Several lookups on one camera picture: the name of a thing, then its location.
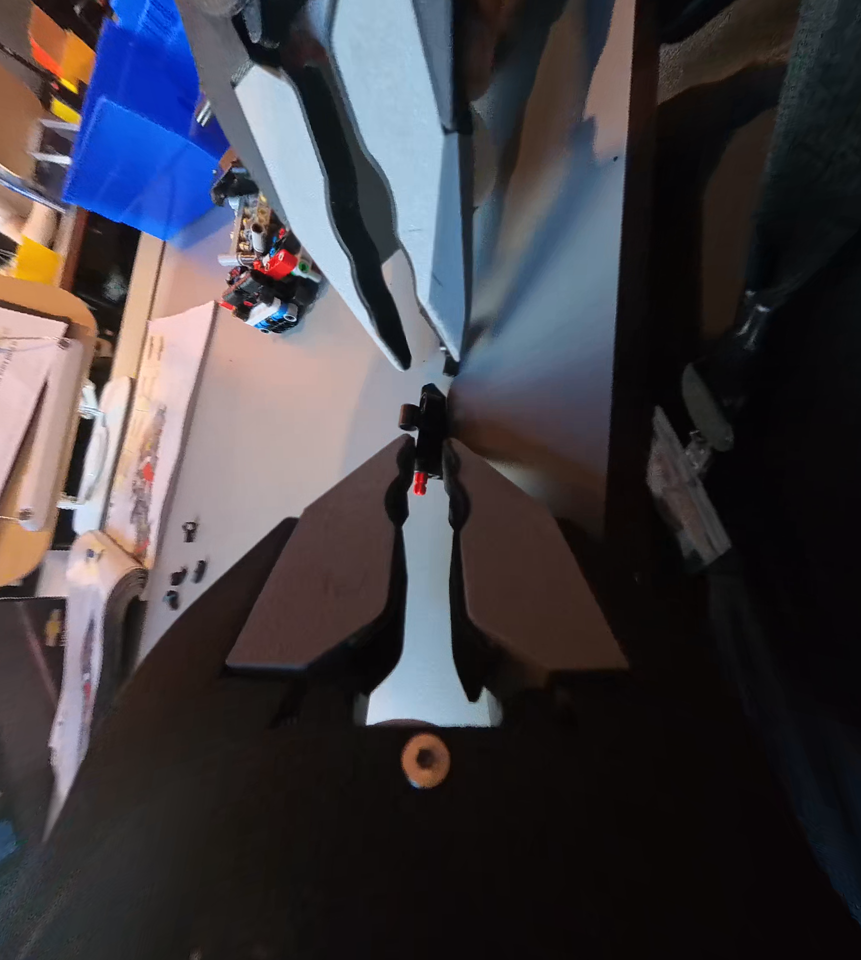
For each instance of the open instruction book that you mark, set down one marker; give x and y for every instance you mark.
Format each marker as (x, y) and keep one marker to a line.
(168, 390)

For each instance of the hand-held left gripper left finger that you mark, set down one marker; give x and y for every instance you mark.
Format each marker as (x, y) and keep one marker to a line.
(325, 585)

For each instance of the black hinged brick piece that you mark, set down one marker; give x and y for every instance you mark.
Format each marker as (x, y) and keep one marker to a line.
(430, 420)

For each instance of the toy brick car model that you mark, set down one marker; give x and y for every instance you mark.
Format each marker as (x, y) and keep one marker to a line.
(269, 285)

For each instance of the blue plastic bin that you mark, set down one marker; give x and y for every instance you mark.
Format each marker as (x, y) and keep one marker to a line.
(138, 150)

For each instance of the grey desk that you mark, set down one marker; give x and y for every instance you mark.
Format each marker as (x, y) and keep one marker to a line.
(265, 420)

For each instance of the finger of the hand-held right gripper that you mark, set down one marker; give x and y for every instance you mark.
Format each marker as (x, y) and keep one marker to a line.
(408, 112)
(280, 150)

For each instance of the clear plastic badge holder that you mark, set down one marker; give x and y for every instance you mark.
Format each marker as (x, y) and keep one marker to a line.
(682, 495)

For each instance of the wooden board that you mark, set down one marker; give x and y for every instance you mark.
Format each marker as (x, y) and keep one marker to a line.
(78, 315)

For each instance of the black printed box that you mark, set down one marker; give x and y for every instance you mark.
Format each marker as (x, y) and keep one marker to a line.
(10, 675)

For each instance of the cluster of black connector pieces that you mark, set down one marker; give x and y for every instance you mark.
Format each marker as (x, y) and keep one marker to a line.
(190, 532)

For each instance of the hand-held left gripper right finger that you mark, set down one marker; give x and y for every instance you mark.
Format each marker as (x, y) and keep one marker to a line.
(535, 592)

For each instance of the white plastic device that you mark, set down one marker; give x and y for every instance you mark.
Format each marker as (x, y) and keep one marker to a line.
(48, 450)

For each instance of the small red pin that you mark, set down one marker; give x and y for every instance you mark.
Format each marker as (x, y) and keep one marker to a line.
(420, 482)

